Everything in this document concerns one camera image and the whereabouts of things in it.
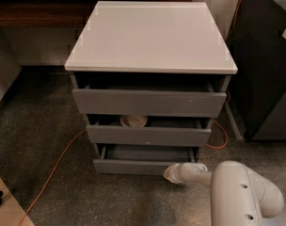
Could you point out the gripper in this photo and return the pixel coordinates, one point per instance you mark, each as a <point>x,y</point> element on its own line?
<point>182,173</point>

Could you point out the grey bottom drawer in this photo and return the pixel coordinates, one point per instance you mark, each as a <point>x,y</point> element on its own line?
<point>141,159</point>

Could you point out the grey drawer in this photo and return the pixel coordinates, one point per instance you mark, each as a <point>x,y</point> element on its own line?
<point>141,159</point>
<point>203,104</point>
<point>159,131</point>

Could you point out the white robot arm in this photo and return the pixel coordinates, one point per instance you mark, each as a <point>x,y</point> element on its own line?
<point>239,196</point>

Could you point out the grey top drawer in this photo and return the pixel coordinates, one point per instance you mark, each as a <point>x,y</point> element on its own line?
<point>203,104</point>

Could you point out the grey middle drawer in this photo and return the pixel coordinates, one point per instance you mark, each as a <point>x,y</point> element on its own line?
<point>159,131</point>

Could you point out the grey drawer cabinet white top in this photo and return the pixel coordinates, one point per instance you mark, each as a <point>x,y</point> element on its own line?
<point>151,46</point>

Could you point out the beige ceramic bowl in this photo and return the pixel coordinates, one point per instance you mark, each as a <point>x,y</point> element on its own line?
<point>133,121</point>

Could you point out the dark cabinet at right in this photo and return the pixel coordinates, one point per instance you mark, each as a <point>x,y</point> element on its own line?
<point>258,91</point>

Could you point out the light wooden board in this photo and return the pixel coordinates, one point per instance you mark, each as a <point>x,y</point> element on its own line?
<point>10,211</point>

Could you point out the brown wooden shelf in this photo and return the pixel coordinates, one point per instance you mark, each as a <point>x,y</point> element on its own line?
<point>51,13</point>

